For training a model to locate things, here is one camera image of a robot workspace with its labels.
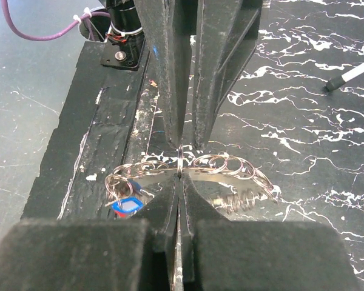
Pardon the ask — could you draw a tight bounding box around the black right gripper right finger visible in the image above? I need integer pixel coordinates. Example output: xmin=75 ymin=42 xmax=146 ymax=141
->
xmin=178 ymin=174 xmax=228 ymax=290

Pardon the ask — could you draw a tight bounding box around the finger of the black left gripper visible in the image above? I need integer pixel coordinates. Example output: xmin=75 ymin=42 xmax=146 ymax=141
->
xmin=192 ymin=1 xmax=263 ymax=150
xmin=135 ymin=1 xmax=192 ymax=149

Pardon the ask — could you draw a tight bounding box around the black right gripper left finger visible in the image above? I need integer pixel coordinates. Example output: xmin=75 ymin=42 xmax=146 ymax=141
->
xmin=133 ymin=174 xmax=180 ymax=290

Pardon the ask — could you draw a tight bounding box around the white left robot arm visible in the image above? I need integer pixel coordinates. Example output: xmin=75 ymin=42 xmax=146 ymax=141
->
xmin=104 ymin=1 xmax=264 ymax=150

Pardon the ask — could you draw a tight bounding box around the blue tagged key on disc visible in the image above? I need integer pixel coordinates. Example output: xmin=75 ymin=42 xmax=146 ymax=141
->
xmin=105 ymin=176 xmax=145 ymax=214

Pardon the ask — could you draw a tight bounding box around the red key tag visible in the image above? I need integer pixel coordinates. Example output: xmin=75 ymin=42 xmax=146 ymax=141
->
xmin=114 ymin=210 xmax=135 ymax=218

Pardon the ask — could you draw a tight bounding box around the white perforated music stand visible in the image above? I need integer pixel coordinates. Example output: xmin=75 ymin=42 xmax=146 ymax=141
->
xmin=325 ymin=62 xmax=364 ymax=92

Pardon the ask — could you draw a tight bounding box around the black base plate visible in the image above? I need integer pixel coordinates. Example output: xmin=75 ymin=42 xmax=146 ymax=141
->
xmin=22 ymin=42 xmax=149 ymax=219

